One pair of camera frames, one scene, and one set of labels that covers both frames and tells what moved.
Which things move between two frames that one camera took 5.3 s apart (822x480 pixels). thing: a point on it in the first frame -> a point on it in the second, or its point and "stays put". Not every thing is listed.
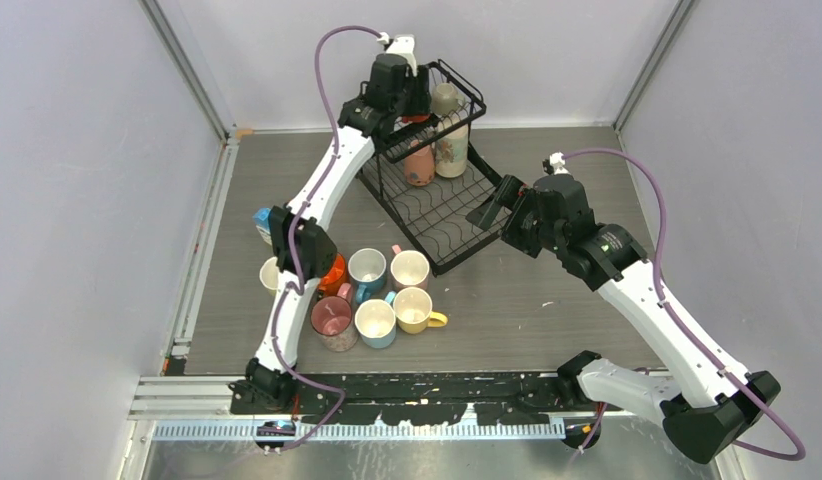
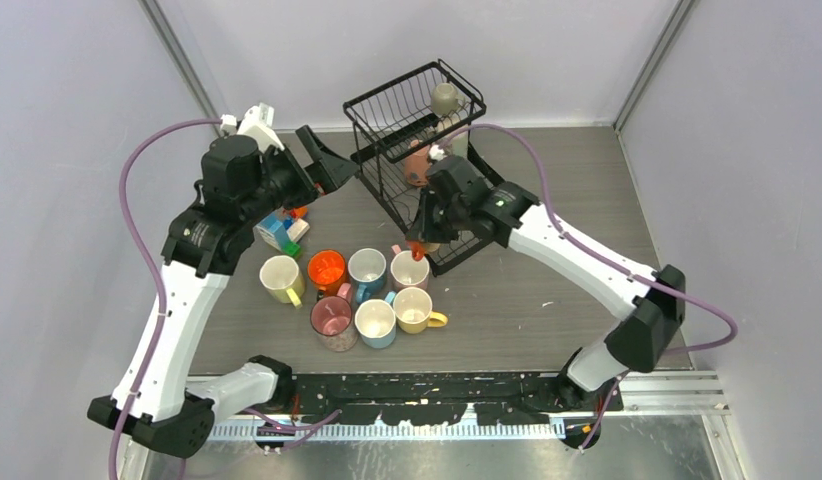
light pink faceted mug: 409,269 stays put
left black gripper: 418,85 -> 327,171
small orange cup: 418,118 -> 418,250
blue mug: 368,267 stays put
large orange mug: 338,276 stays put
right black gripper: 507,194 -> 423,231
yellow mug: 412,310 stays put
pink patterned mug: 332,318 stays put
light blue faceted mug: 375,320 stays put
